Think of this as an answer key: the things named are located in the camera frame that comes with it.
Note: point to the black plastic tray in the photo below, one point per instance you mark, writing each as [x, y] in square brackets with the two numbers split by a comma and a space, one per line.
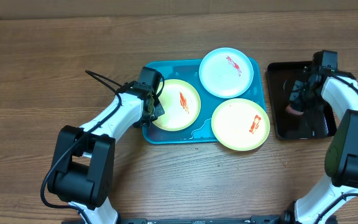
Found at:
[316, 123]

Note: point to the yellow plate right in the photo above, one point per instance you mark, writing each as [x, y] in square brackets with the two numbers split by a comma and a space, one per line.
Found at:
[240, 124]

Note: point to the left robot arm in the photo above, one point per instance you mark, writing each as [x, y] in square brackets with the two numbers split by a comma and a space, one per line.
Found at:
[81, 172]

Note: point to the teal plastic tray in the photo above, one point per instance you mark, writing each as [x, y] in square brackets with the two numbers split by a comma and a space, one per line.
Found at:
[200, 130]

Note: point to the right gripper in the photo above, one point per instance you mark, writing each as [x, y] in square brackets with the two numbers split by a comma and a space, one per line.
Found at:
[296, 100]

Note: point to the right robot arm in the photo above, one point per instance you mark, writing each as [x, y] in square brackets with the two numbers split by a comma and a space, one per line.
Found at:
[339, 184]

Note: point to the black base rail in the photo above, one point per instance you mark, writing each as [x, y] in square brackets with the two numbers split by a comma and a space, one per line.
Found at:
[256, 219]

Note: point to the red sponge with green scourer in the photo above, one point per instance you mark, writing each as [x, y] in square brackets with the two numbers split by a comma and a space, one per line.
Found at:
[292, 111]

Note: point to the light blue plate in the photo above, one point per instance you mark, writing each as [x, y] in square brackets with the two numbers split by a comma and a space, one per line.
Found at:
[226, 72]

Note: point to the green-rimmed plate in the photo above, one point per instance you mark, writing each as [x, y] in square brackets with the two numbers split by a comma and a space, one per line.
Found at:
[181, 104]

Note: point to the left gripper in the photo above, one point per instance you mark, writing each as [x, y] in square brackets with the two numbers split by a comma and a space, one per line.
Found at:
[158, 111]

